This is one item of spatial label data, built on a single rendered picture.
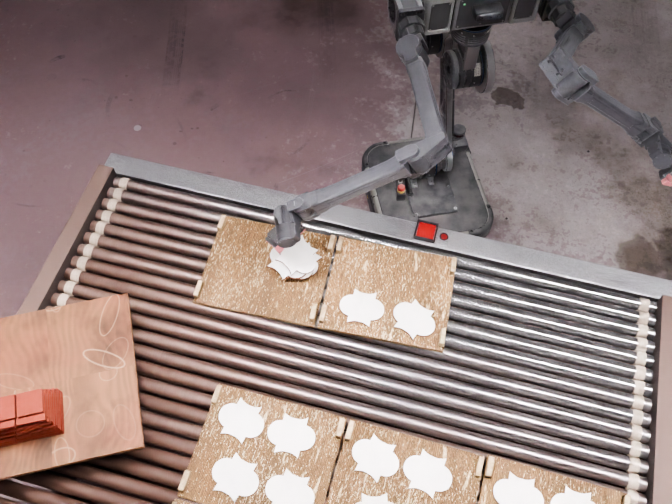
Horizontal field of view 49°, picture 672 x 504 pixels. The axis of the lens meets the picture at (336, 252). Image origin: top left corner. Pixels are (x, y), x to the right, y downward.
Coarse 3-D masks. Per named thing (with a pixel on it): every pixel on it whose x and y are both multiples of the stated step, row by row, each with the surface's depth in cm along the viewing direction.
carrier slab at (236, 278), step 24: (216, 240) 252; (240, 240) 252; (264, 240) 252; (312, 240) 253; (216, 264) 247; (240, 264) 248; (264, 264) 248; (216, 288) 243; (240, 288) 243; (264, 288) 243; (288, 288) 243; (312, 288) 243; (240, 312) 239; (264, 312) 238; (288, 312) 238
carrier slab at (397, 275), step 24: (336, 264) 248; (360, 264) 248; (384, 264) 248; (408, 264) 248; (432, 264) 248; (336, 288) 243; (360, 288) 243; (384, 288) 243; (408, 288) 243; (432, 288) 243; (336, 312) 239; (384, 312) 239; (360, 336) 235; (384, 336) 234; (408, 336) 234; (432, 336) 234
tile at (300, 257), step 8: (304, 240) 243; (288, 248) 241; (296, 248) 242; (304, 248) 242; (312, 248) 243; (280, 256) 240; (288, 256) 240; (296, 256) 241; (304, 256) 241; (312, 256) 242; (288, 264) 239; (296, 264) 240; (304, 264) 240; (312, 264) 241; (304, 272) 240
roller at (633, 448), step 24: (192, 336) 236; (216, 336) 236; (288, 360) 232; (312, 360) 232; (360, 384) 230; (384, 384) 228; (408, 384) 228; (456, 408) 225; (480, 408) 224; (504, 408) 225; (552, 432) 221; (576, 432) 220
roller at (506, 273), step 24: (144, 192) 266; (168, 192) 265; (240, 216) 262; (264, 216) 260; (360, 240) 255; (384, 240) 255; (456, 264) 251; (480, 264) 250; (552, 288) 247; (576, 288) 246; (648, 312) 244
